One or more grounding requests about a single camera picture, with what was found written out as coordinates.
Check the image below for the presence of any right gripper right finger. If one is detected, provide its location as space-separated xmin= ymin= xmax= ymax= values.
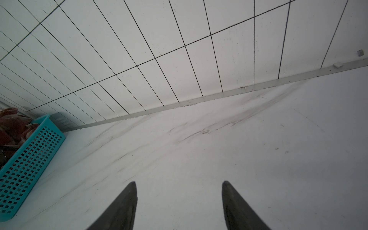
xmin=221 ymin=181 xmax=270 ymax=230

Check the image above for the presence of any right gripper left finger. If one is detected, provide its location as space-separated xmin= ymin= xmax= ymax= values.
xmin=88 ymin=181 xmax=138 ymax=230

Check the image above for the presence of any red plaid skirt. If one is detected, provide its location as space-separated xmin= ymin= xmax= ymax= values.
xmin=1 ymin=107 xmax=39 ymax=168

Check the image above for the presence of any teal plastic basket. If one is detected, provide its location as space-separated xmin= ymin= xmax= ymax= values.
xmin=1 ymin=115 xmax=65 ymax=222

